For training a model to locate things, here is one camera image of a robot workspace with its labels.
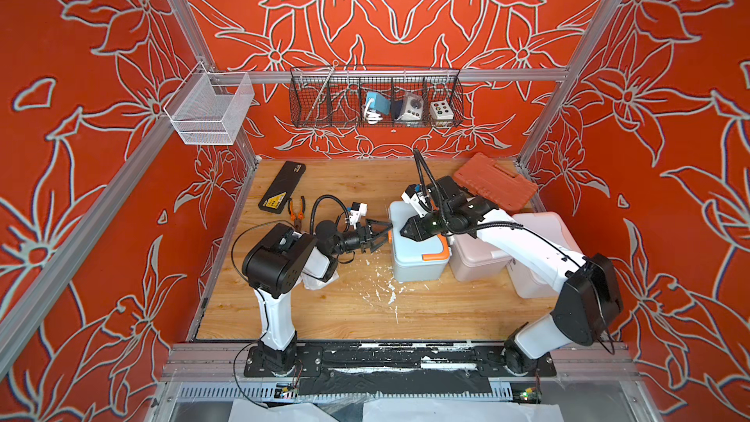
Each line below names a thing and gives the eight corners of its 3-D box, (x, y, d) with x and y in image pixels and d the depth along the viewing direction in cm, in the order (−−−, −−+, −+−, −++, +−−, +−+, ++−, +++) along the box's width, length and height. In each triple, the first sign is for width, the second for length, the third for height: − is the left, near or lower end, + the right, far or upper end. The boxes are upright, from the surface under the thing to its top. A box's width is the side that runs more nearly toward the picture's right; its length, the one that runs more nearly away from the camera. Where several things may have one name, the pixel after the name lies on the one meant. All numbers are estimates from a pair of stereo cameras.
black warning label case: (259, 209, 106) (257, 205, 105) (287, 164, 121) (285, 159, 119) (281, 213, 105) (279, 209, 103) (306, 167, 120) (305, 163, 118)
